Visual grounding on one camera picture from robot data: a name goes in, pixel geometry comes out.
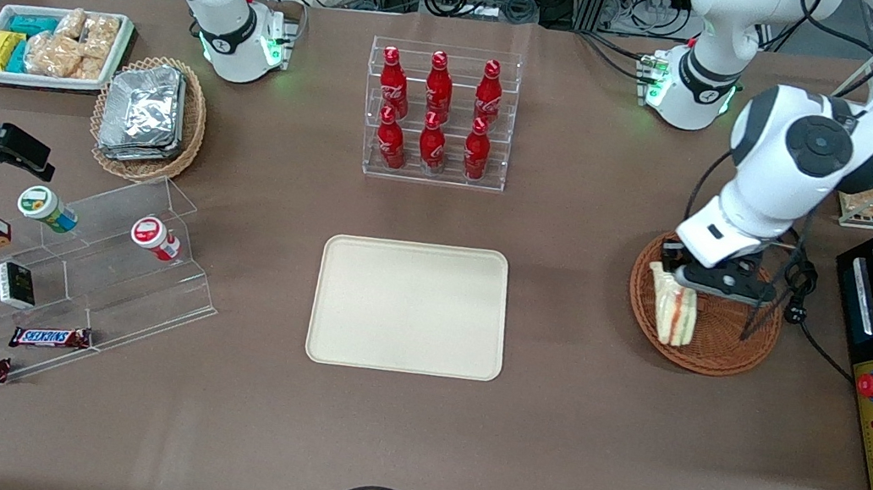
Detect triangle sandwich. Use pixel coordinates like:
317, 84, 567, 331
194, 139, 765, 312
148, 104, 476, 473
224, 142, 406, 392
639, 261, 704, 350

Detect white rectangular snack tray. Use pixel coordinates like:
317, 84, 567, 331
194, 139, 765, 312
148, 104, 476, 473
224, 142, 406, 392
0, 0, 138, 105

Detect round brown wicker basket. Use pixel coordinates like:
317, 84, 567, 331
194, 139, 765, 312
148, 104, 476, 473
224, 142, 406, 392
618, 226, 793, 385

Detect oval tan wicker basket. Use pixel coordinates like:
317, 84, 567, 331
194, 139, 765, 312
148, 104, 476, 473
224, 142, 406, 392
84, 47, 215, 190

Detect cream plastic tray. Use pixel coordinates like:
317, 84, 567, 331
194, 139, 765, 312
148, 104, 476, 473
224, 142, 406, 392
303, 227, 519, 389

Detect green lid yogurt cup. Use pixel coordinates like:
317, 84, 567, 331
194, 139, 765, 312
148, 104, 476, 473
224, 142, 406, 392
14, 182, 83, 236

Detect teal snack pack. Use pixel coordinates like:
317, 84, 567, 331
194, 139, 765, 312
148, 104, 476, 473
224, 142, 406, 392
8, 11, 60, 41
7, 38, 31, 75

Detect yellow snack pack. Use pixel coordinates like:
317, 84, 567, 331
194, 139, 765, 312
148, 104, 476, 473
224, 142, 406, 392
0, 30, 27, 75

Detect clear rice cracker bag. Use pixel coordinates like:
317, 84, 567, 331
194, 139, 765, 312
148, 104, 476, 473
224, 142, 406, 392
53, 6, 88, 43
22, 30, 87, 82
71, 53, 107, 84
79, 13, 123, 62

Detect silver foil pack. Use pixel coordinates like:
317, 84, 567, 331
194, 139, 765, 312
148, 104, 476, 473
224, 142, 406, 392
98, 58, 187, 157

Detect small black box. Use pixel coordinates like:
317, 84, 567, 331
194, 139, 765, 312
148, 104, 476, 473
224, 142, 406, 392
0, 260, 42, 311

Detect clear fried snack bag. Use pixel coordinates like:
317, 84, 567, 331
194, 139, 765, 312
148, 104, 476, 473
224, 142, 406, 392
841, 183, 873, 219

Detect stacked foil containers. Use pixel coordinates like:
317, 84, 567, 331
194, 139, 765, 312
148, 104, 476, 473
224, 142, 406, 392
95, 63, 193, 170

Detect red lid yogurt cup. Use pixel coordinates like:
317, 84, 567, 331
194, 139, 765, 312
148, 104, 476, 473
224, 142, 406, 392
127, 213, 184, 263

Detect clear acrylic step display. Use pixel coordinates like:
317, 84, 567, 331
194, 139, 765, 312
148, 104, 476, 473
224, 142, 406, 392
0, 154, 234, 441

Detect red cola bottle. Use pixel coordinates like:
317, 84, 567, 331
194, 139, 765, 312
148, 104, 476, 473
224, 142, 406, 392
375, 45, 417, 120
421, 49, 459, 124
471, 58, 508, 128
372, 105, 412, 172
415, 110, 452, 176
459, 115, 496, 183

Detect clear acrylic bottle rack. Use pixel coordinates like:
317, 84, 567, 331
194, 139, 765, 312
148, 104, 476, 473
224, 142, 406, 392
354, 34, 524, 195

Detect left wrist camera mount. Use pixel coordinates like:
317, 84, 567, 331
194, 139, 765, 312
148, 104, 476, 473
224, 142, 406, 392
671, 260, 777, 308

